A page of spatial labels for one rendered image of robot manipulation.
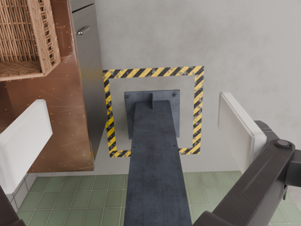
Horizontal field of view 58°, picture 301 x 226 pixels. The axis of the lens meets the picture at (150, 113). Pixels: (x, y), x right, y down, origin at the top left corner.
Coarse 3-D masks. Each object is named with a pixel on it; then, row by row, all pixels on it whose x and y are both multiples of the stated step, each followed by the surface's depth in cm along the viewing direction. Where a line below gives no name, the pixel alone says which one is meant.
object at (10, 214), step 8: (0, 192) 11; (0, 200) 11; (8, 200) 11; (0, 208) 10; (8, 208) 10; (0, 216) 10; (8, 216) 10; (16, 216) 10; (0, 224) 9; (8, 224) 9; (16, 224) 9; (24, 224) 9
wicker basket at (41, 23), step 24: (0, 0) 82; (24, 0) 82; (48, 0) 82; (0, 24) 85; (24, 24) 85; (48, 24) 81; (0, 48) 88; (24, 48) 88; (48, 48) 88; (0, 72) 80; (24, 72) 79; (48, 72) 79
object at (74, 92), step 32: (64, 0) 83; (64, 32) 87; (96, 32) 129; (64, 64) 91; (96, 64) 127; (0, 96) 96; (32, 96) 96; (64, 96) 97; (96, 96) 124; (0, 128) 102; (64, 128) 102; (96, 128) 122; (64, 160) 109
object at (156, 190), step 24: (120, 72) 153; (144, 72) 153; (168, 72) 153; (192, 72) 153; (144, 96) 158; (168, 96) 159; (144, 120) 138; (168, 120) 137; (144, 144) 117; (168, 144) 117; (144, 168) 102; (168, 168) 102; (144, 192) 91; (168, 192) 90; (144, 216) 82; (168, 216) 81
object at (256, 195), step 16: (272, 144) 13; (288, 144) 13; (256, 160) 12; (272, 160) 12; (288, 160) 12; (256, 176) 11; (272, 176) 11; (240, 192) 10; (256, 192) 10; (272, 192) 11; (224, 208) 10; (240, 208) 10; (256, 208) 10; (272, 208) 12; (208, 224) 8; (224, 224) 8; (240, 224) 9; (256, 224) 10
